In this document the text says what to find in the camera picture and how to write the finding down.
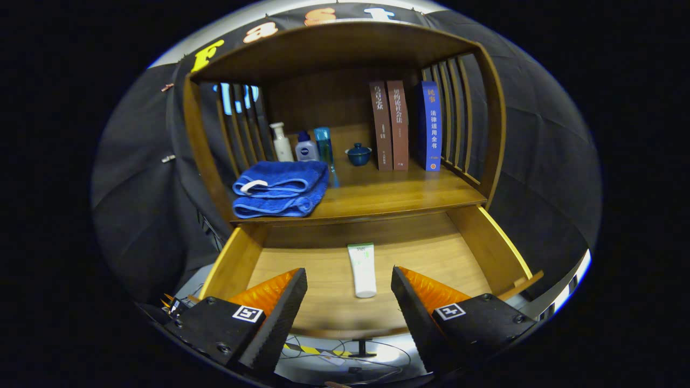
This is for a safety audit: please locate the wooden countertop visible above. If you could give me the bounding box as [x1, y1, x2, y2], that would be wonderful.
[231, 123, 488, 226]

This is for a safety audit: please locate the white bottle with blue cap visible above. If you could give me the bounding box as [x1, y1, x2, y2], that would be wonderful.
[294, 131, 320, 162]

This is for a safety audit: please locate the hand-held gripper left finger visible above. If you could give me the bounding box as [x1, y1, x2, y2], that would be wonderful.
[162, 267, 309, 378]

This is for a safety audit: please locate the reddish brown book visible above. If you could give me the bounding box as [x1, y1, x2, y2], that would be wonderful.
[387, 80, 409, 171]

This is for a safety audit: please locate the white pump bottle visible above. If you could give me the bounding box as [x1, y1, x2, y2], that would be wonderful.
[269, 122, 295, 163]

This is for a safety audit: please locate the blue folded towel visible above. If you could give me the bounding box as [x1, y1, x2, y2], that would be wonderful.
[232, 160, 330, 219]

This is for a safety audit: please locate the black backdrop cloth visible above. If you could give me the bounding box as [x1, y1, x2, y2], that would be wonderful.
[91, 3, 603, 318]

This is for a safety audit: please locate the blue book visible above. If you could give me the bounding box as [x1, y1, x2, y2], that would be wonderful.
[415, 81, 443, 171]

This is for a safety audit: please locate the teal transparent bottle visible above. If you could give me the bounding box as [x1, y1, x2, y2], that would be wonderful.
[314, 127, 340, 188]

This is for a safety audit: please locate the white cosmetic tube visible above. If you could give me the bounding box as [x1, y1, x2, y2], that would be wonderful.
[347, 242, 377, 299]

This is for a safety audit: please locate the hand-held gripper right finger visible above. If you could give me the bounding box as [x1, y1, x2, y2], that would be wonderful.
[390, 265, 540, 378]

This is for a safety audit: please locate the wooden cabinet with shelf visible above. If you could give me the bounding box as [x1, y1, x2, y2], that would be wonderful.
[182, 20, 545, 340]

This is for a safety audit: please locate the yellow black striped floor tape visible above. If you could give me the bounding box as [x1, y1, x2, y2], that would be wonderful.
[285, 343, 352, 357]

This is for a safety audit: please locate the wooden drawer with black knob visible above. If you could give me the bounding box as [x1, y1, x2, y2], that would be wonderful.
[199, 205, 545, 358]

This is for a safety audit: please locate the dark brown book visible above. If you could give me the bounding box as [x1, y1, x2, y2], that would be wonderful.
[369, 81, 393, 172]

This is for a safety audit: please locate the blue lidded teacup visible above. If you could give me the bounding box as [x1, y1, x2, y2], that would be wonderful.
[346, 143, 372, 167]

